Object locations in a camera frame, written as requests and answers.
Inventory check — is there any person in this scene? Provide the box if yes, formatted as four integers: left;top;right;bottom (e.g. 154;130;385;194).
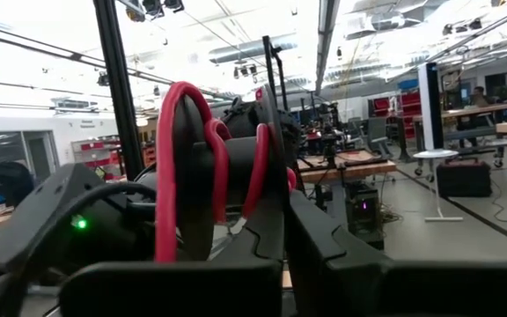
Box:
467;85;491;109

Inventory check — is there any black case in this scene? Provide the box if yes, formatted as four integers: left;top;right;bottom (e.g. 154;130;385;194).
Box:
436;158;493;198

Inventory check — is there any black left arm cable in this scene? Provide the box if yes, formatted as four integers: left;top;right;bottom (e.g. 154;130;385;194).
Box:
0;181;158;317

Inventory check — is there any black computer tower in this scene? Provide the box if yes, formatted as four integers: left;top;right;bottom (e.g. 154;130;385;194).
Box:
345;181;386;251

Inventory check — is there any red cord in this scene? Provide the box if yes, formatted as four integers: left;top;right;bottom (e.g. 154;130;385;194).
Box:
155;80;298;264

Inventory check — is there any black cord spool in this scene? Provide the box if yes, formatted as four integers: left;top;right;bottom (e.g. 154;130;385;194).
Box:
172;83;290;262

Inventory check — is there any wooden workbench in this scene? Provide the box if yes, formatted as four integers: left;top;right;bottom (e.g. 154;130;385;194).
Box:
296;147;398;185

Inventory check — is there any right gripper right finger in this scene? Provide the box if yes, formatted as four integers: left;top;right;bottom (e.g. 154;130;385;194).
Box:
288;191;507;317

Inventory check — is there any white round stand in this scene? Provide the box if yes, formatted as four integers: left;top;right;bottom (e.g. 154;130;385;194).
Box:
413;148;465;223

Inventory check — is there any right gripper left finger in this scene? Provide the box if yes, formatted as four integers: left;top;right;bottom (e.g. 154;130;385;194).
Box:
59;200;288;317

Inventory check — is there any long wooden table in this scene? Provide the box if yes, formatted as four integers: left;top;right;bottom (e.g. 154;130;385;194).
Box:
411;100;507;153

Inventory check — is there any red shelving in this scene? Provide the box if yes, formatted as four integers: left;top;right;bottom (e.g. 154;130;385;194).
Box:
367;90;423;140

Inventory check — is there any black upright stand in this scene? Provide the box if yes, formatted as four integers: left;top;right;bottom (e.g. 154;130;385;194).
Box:
261;34;290;111

